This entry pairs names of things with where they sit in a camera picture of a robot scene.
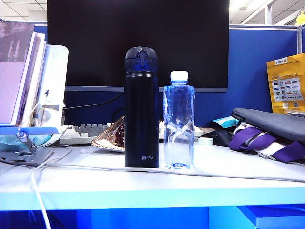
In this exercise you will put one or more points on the purple and white tote bag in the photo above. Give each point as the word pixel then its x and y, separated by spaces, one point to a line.
pixel 247 140

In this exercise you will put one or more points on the small white round lid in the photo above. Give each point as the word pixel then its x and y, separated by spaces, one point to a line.
pixel 205 141

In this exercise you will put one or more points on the teal and white packet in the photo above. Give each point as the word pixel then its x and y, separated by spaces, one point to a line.
pixel 226 122

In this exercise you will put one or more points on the yellow duck toy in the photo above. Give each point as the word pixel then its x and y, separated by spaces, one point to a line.
pixel 300 20

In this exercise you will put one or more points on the teal crumpled cloth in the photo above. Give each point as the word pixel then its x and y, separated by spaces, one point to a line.
pixel 9 143

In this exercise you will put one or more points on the grey laptop sleeve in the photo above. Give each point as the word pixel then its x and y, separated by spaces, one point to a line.
pixel 274 124

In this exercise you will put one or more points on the white and grey keyboard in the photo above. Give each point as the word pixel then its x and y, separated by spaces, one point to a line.
pixel 81 133

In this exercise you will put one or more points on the black computer mouse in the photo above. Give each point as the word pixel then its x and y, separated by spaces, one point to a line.
pixel 221 138

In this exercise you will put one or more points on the snack wrapper with chocolate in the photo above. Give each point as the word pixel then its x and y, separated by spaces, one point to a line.
pixel 104 143

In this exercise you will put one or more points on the black Thermos flask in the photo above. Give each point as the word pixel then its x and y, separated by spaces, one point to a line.
pixel 141 107

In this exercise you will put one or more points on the dark red fruit bunch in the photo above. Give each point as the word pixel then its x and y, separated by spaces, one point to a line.
pixel 121 138

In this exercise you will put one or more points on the yellow printed paper bag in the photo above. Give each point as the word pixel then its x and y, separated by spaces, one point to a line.
pixel 274 71

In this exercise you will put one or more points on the blue office partition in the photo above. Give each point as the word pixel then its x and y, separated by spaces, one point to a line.
pixel 250 71

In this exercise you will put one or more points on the white edged book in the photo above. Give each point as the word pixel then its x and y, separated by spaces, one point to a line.
pixel 38 69

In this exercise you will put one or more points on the grey metal tablet stand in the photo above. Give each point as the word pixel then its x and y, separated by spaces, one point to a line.
pixel 31 157

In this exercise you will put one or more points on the blue box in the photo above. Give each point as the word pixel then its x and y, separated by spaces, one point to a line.
pixel 281 221

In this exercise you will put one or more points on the black computer monitor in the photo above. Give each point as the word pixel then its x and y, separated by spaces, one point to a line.
pixel 95 35

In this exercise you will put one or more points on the silver flat object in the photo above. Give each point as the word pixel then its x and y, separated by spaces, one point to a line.
pixel 296 113

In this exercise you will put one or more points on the clear mineral water bottle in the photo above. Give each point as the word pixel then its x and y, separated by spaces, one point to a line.
pixel 178 107

